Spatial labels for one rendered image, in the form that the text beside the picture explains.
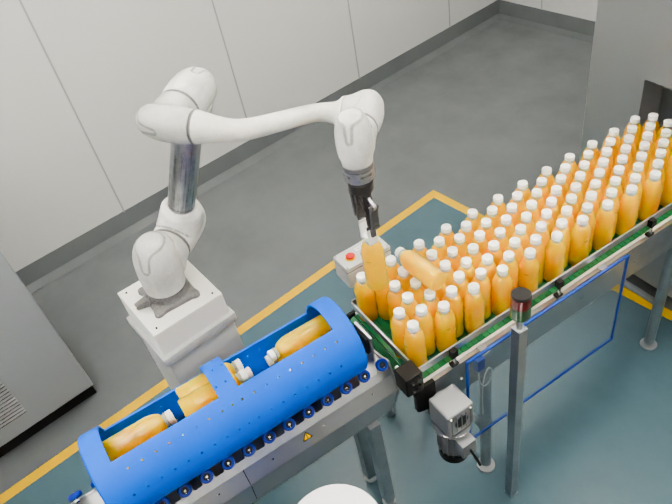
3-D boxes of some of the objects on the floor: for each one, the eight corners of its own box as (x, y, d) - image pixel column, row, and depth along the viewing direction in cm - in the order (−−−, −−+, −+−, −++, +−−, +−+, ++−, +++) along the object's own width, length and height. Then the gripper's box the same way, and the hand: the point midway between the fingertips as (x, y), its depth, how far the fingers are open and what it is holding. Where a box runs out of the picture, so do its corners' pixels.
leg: (362, 475, 293) (341, 397, 251) (372, 468, 295) (353, 389, 253) (369, 485, 289) (349, 407, 247) (379, 478, 291) (361, 399, 249)
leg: (379, 499, 284) (361, 421, 242) (390, 491, 285) (373, 413, 244) (387, 509, 280) (369, 432, 238) (398, 501, 281) (382, 424, 240)
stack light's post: (504, 491, 277) (510, 327, 204) (511, 485, 278) (519, 321, 205) (511, 498, 274) (519, 334, 201) (517, 492, 276) (528, 328, 203)
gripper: (334, 171, 187) (345, 232, 203) (364, 196, 176) (374, 259, 191) (355, 161, 189) (364, 222, 205) (387, 185, 178) (394, 248, 193)
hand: (368, 231), depth 196 cm, fingers closed on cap, 4 cm apart
